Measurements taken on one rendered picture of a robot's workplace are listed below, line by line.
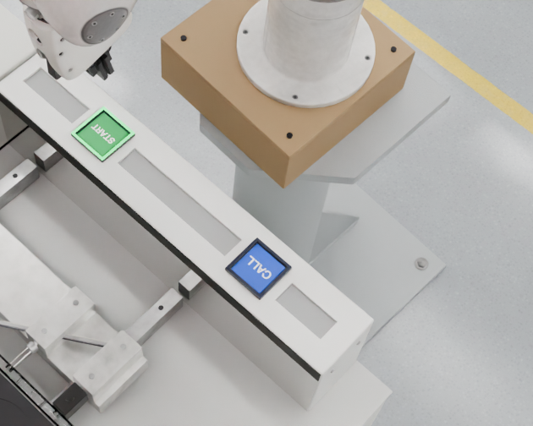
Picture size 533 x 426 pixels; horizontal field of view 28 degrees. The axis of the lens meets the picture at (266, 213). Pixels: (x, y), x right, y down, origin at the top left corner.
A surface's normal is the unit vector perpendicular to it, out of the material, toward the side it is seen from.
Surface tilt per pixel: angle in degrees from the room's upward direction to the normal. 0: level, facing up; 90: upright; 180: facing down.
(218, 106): 90
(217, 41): 2
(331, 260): 0
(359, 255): 0
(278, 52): 91
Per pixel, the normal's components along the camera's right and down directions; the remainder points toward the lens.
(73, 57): 0.68, 0.68
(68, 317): 0.07, -0.46
